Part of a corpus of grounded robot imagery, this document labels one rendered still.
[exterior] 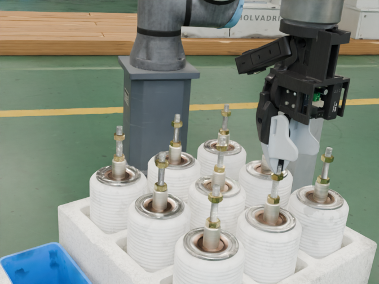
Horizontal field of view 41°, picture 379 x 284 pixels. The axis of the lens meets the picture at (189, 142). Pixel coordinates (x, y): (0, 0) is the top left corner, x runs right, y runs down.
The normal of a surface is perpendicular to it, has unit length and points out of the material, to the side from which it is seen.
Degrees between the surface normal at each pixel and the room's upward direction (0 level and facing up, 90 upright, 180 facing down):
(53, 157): 0
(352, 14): 90
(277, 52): 93
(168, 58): 73
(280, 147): 91
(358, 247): 0
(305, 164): 90
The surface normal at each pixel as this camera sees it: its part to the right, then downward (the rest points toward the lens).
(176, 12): 0.10, 0.63
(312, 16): -0.13, 0.38
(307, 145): -0.76, 0.18
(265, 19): 0.29, 0.39
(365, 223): 0.07, -0.92
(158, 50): 0.05, 0.10
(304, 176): 0.62, 0.34
